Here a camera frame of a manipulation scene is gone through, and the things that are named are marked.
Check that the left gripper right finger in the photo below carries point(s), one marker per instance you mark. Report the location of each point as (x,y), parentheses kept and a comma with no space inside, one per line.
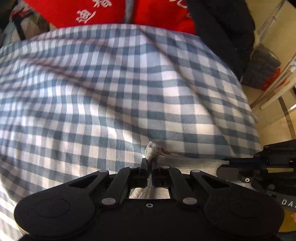
(172,179)

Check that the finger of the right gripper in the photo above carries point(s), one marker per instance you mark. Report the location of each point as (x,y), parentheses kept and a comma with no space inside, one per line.
(236,169)

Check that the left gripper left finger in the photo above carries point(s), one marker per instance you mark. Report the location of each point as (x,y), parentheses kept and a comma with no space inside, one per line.
(123,182)

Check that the grey printed pants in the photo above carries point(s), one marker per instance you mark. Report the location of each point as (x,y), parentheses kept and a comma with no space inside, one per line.
(159,158)

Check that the red object on floor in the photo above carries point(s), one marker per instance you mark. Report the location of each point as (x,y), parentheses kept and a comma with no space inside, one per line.
(270,80)

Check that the blue checkered bed sheet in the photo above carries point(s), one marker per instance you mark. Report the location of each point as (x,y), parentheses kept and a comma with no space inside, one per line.
(80,99)

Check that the dark grey folded cloth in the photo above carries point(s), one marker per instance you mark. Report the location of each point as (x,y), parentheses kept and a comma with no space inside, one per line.
(262,65)

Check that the red jacket person torso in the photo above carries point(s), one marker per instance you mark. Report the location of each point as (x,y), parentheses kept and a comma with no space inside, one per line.
(170,15)

